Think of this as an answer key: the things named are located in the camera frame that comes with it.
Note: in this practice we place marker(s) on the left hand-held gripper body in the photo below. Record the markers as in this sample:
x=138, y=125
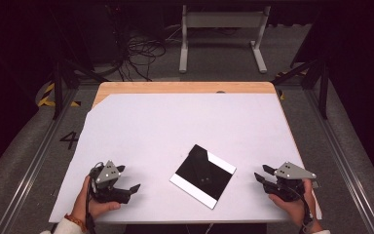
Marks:
x=105, y=175

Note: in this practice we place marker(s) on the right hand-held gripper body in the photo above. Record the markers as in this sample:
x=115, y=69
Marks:
x=292, y=172

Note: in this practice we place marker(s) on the person's left hand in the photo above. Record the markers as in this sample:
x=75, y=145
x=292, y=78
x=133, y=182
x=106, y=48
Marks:
x=83, y=208

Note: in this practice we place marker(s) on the person's right hand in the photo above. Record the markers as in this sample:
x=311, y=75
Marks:
x=297, y=211

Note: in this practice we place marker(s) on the grey table clamp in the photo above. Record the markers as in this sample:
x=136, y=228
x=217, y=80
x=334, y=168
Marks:
x=316, y=184

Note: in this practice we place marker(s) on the white table cover sheet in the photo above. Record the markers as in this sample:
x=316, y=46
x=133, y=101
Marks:
x=159, y=130

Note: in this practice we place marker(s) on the yellow black hazard tape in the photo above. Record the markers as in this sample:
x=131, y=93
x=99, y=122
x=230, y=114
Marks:
x=47, y=92
x=282, y=96

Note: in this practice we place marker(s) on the black metal stand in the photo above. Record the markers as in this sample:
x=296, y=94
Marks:
x=323, y=91
x=57, y=91

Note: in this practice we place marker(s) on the aluminium floor rail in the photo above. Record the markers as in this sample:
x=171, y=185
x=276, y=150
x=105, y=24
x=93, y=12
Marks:
x=341, y=162
x=35, y=156

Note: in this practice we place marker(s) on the white metal desk frame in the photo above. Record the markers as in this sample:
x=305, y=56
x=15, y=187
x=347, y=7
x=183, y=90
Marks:
x=222, y=19

